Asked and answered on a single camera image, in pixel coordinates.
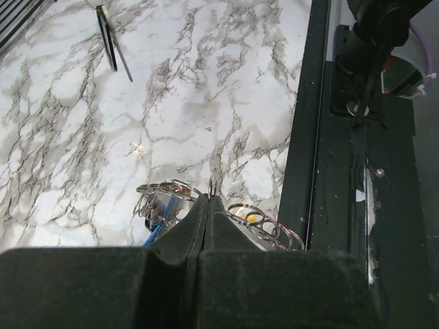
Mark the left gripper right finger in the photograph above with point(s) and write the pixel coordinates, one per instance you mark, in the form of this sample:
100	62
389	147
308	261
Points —
241	286

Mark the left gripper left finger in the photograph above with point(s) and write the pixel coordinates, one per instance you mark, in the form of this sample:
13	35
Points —
107	287

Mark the metal disc with keyrings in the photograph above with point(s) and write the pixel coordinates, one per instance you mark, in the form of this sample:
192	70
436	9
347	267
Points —
267	233

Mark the key with black tag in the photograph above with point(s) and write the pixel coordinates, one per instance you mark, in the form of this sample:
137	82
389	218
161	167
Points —
111	44

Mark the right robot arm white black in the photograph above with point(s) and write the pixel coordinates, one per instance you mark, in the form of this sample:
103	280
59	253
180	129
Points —
379	27

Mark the yellow key tag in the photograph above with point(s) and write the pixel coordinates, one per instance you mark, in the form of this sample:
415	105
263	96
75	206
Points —
249	218

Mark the blue key tag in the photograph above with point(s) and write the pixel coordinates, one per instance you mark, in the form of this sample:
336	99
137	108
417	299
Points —
160	218

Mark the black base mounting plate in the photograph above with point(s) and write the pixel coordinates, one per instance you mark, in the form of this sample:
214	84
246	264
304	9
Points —
351	181

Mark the black wire shelf rack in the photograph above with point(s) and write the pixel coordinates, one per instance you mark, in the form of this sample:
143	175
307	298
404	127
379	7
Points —
17	16

